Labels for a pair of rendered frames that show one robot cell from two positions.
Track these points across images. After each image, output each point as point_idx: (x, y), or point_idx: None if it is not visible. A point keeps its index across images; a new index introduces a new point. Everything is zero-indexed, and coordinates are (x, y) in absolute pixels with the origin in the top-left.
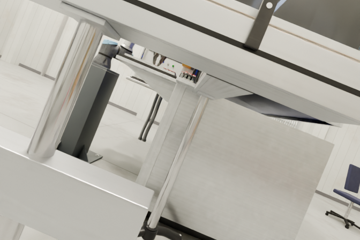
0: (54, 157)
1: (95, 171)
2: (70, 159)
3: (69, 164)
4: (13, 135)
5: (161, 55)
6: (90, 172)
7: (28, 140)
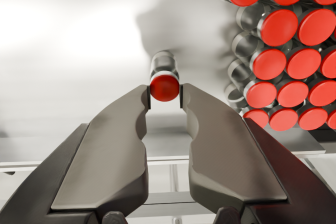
0: (183, 220)
1: (202, 217)
2: (189, 217)
3: (191, 220)
4: (159, 219)
5: (200, 199)
6: (200, 219)
7: (165, 218)
